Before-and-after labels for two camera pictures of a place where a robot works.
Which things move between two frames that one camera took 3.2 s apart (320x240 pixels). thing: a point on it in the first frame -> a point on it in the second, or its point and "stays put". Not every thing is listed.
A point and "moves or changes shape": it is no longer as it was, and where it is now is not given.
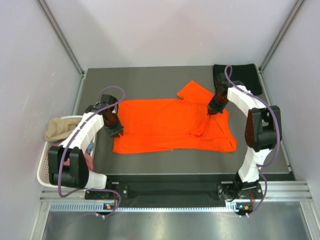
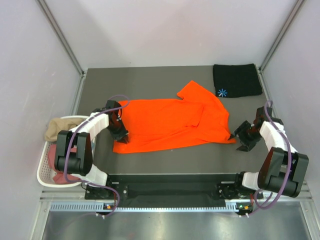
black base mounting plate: x=149 y=190 stays put
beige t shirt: x=60 y=128 stays put
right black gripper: x=212 y=109 -> x=247 y=144
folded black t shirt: x=247 y=74 stays put
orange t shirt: x=158 y=126 moves or changes shape
